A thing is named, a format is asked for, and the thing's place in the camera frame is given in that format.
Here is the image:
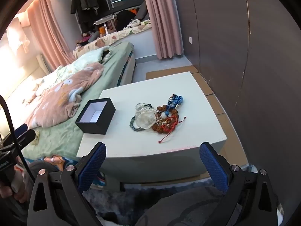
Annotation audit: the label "pale floral quilt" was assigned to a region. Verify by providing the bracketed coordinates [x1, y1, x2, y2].
[22, 47, 111, 104]

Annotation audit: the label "floral window seat cushion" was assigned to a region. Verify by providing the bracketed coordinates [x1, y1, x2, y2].
[73, 24, 152, 54]

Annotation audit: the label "beige bed headboard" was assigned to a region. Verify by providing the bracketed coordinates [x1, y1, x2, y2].
[0, 53, 55, 104]

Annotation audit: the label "brown bead bracelet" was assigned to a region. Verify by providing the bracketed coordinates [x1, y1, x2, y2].
[152, 105, 180, 132]

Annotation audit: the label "clear plastic bag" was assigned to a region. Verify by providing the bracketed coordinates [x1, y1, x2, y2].
[135, 104, 158, 130]

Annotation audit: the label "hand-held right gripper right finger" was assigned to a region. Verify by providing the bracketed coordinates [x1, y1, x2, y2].
[199, 142, 279, 226]

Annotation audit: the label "black bag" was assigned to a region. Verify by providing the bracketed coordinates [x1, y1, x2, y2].
[116, 11, 135, 31]

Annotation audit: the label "white low table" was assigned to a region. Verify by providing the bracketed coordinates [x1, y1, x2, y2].
[76, 71, 227, 191]

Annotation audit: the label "narrow pink curtain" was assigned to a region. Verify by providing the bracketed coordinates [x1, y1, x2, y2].
[141, 0, 184, 60]

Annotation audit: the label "red string bracelet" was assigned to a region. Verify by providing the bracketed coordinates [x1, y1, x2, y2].
[158, 115, 187, 144]

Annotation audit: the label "dark grey wardrobe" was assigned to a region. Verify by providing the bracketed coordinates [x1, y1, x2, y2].
[173, 0, 301, 217]

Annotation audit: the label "brown cardboard sheet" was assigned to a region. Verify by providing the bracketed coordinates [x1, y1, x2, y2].
[145, 66, 248, 184]

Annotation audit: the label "person's left hand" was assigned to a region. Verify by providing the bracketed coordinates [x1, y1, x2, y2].
[0, 167, 27, 203]

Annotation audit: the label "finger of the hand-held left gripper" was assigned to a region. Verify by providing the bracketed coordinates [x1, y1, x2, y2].
[14, 124, 29, 137]
[14, 129, 36, 150]

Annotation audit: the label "wide pink curtain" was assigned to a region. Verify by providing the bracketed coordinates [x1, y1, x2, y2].
[27, 0, 76, 70]

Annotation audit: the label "hanging dark clothes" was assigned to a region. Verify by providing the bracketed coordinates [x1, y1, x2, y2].
[71, 0, 109, 32]

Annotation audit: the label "bed with green sheet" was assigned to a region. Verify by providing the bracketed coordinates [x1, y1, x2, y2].
[22, 41, 137, 163]

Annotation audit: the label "pile of plush toys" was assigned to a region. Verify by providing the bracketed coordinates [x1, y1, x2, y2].
[75, 31, 101, 46]

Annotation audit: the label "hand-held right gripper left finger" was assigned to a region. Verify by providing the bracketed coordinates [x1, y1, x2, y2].
[27, 142, 107, 226]

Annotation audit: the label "small white folding table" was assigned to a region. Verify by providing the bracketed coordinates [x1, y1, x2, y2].
[93, 15, 117, 37]

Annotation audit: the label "dark green bead bracelet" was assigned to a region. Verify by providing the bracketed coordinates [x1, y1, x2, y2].
[128, 116, 147, 131]

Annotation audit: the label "black jewelry box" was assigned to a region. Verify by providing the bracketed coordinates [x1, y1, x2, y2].
[75, 97, 116, 135]

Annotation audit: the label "pink floral blanket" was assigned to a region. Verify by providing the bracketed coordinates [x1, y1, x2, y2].
[25, 62, 105, 129]

